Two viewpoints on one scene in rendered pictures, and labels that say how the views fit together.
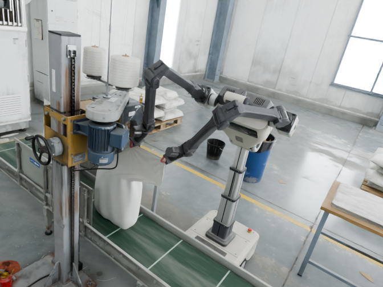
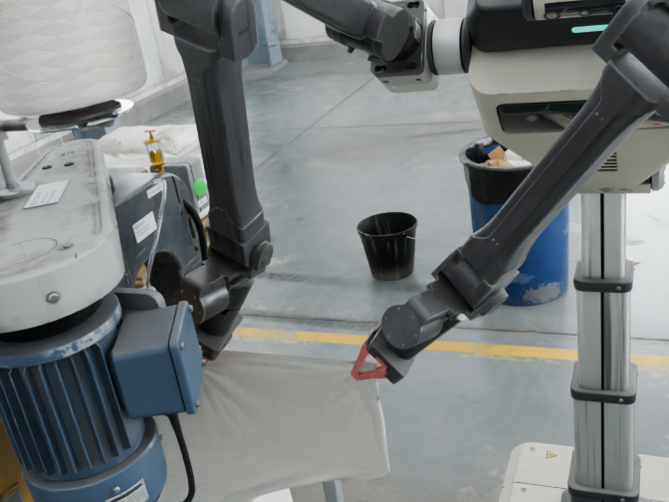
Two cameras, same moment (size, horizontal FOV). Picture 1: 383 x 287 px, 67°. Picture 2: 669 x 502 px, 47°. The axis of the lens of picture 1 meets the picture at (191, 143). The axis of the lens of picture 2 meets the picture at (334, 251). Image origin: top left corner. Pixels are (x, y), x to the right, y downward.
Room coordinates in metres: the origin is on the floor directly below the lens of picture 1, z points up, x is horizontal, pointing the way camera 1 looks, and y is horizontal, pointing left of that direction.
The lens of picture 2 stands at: (0.71, 0.28, 1.68)
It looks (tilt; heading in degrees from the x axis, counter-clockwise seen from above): 24 degrees down; 354
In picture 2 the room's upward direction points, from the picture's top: 9 degrees counter-clockwise
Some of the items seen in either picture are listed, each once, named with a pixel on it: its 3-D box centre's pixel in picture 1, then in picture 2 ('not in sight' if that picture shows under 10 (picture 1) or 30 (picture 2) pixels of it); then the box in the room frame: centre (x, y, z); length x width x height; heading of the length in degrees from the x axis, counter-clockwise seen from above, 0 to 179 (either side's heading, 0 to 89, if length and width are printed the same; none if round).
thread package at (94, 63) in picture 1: (94, 60); not in sight; (1.75, 0.66, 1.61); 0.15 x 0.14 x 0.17; 59
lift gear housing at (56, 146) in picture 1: (53, 146); not in sight; (1.46, 0.78, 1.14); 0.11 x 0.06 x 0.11; 59
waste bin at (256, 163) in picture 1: (253, 155); (520, 219); (3.71, -0.88, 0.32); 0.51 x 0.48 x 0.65; 149
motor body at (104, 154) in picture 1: (101, 142); (80, 414); (1.48, 0.51, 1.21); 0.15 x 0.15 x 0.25
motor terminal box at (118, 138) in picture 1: (119, 139); (163, 369); (1.47, 0.40, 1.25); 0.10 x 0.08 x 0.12; 174
